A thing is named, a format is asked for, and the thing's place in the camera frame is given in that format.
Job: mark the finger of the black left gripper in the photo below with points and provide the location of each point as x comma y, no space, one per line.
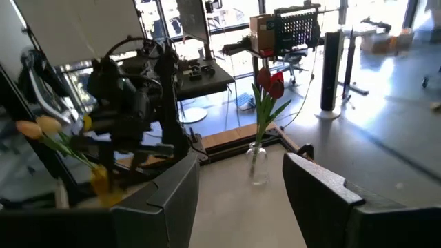
139,164
109,168

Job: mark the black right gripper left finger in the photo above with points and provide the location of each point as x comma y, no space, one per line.
172,206

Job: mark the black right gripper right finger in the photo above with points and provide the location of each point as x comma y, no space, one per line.
320,206

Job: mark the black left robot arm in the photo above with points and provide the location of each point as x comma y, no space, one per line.
172,113

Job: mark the yellow glass vase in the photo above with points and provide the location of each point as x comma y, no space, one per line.
101,189

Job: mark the clear glass vase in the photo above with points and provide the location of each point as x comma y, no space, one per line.
257,165

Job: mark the white round stand base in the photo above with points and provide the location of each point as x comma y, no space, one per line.
193,115

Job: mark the small black desk device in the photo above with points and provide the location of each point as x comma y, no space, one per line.
208,70
192,72

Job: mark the office desk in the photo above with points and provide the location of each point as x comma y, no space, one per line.
206,82

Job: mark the whiteboard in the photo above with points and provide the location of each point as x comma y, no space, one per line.
79,31

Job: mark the grey office chair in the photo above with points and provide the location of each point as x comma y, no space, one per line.
41,89

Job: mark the black monitor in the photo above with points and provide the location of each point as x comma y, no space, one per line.
193,19

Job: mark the black white tower fan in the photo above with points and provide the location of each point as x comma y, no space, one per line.
330,69

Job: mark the brown cardboard box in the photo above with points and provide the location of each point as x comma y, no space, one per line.
262,34

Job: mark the black office chair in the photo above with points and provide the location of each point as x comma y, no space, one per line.
293,56

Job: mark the woven storage box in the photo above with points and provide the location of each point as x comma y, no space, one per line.
375,43

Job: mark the black perforated panel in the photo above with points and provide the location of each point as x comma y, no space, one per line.
296,29

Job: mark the white side table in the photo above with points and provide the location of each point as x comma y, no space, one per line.
358,29

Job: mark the orange cardboard box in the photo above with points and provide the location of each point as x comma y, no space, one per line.
401,38

